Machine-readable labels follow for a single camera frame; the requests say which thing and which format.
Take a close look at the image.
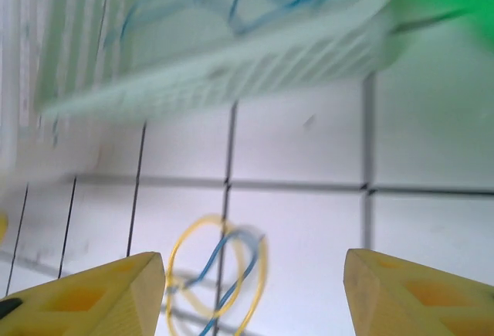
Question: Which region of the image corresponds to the yellow blue rubber band pile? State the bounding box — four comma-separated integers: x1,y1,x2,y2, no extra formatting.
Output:
164,214,269,336
169,230,267,336

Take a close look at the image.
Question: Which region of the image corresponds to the white plastic basket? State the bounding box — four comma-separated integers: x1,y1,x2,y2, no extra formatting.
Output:
0,0,59,182

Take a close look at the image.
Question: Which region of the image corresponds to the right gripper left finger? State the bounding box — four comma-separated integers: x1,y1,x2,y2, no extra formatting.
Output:
0,251,166,336

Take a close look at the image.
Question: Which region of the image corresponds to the pale mint plastic basket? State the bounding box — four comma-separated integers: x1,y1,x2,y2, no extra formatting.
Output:
34,0,404,120

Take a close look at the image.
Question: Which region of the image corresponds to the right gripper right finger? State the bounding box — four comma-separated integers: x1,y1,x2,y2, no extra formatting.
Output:
343,248,494,336

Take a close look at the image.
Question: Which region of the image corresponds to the light blue cable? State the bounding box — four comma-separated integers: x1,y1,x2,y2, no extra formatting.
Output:
102,0,310,49

